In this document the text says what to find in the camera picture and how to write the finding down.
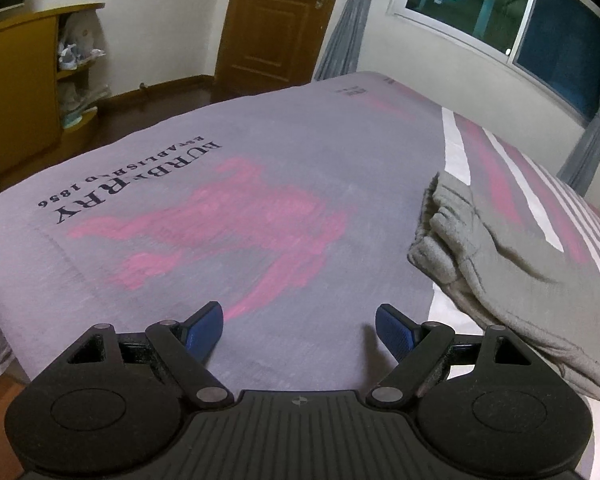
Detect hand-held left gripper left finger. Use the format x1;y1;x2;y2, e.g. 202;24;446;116
62;301;231;408

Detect grey curtain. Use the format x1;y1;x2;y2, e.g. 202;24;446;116
557;52;600;201
312;0;421;83

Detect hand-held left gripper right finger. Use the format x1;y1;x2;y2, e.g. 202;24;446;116
366;303;538;407

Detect brown wooden door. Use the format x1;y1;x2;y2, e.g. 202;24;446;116
214;0;350;101

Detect grey pants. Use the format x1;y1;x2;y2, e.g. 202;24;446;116
407;170;600;406

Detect yellow wooden shelf cabinet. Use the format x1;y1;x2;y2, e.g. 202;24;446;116
0;2;112;191

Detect sliding glass window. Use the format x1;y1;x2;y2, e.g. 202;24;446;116
387;0;600;121

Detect striped pink grey bedsheet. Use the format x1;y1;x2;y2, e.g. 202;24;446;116
0;70;600;480

